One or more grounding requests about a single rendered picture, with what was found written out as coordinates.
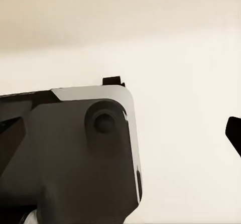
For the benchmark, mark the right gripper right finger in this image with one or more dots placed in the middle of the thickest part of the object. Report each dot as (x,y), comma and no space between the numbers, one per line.
(233,133)

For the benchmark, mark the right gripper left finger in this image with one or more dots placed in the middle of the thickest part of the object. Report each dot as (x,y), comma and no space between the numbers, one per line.
(12,133)

